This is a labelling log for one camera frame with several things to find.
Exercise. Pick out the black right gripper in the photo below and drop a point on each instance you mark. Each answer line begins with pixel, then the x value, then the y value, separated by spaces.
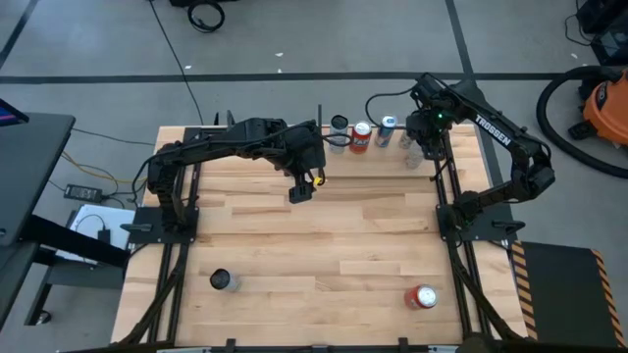
pixel 426 126

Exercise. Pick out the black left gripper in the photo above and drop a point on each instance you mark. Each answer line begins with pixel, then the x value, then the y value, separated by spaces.
pixel 306 147

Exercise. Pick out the silver Celsius Tropical Vibe can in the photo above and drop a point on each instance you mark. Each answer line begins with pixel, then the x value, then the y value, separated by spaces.
pixel 414 158

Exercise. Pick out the blue silver Red Bull can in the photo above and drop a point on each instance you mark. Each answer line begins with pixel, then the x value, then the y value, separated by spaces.
pixel 385 135

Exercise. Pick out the white Celsius Arctic Vibe can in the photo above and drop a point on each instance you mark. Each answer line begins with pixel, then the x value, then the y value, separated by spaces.
pixel 338 139

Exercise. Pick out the red Fanta soda can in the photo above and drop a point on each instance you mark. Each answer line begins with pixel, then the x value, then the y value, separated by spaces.
pixel 419 297
pixel 360 139

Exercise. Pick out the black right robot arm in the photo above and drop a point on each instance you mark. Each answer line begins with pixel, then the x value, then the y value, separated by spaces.
pixel 493 131

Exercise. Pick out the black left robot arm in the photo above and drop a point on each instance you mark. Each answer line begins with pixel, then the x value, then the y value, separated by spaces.
pixel 221 142

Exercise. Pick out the small yellow connector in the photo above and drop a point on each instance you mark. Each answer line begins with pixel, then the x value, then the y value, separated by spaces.
pixel 319 180

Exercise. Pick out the orange shop vacuum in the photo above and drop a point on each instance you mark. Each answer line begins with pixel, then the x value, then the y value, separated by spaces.
pixel 608 110

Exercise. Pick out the black yellow striped mat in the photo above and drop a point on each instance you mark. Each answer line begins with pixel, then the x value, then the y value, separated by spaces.
pixel 564 294

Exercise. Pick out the small black charger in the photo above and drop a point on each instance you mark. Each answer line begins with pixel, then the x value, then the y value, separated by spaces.
pixel 104 235

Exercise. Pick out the black storage crate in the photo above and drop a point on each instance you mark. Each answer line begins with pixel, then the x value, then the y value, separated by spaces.
pixel 611 44

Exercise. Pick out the black power adapter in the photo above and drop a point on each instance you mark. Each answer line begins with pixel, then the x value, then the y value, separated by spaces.
pixel 83 192

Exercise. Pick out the large black desk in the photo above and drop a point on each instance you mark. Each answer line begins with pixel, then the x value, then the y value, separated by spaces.
pixel 29 171

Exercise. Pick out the laptop with colourful screen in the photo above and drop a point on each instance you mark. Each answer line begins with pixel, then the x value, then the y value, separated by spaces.
pixel 10 115

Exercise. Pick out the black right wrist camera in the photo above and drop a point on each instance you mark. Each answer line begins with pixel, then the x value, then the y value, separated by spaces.
pixel 427 88

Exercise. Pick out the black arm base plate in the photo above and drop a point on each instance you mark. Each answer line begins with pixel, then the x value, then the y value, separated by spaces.
pixel 147 228
pixel 495 225

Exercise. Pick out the black aluminium rig frame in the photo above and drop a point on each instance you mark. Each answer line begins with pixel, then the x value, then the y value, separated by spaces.
pixel 177 255

